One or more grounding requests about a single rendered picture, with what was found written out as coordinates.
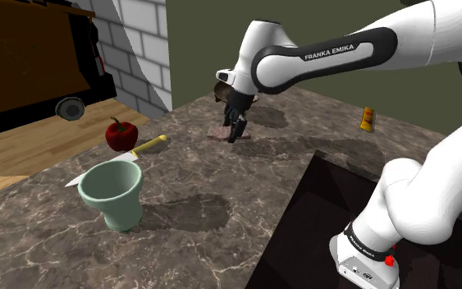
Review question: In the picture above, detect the pink flat slab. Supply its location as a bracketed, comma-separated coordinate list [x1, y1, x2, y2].
[207, 124, 252, 142]

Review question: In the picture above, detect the yellow-handled knife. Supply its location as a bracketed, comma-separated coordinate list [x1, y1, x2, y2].
[64, 135, 168, 189]

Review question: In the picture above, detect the brown bowl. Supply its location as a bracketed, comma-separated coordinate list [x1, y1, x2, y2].
[213, 80, 260, 104]

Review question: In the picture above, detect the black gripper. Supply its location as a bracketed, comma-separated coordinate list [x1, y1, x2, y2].
[222, 88, 256, 145]

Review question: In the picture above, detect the brown truck with black wheels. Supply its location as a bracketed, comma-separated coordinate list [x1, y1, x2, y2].
[0, 0, 118, 157]

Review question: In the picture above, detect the pale green cup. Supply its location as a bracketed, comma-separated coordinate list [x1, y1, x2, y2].
[77, 159, 144, 233]

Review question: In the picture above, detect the red bell pepper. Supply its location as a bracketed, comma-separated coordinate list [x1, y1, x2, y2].
[104, 117, 140, 153]

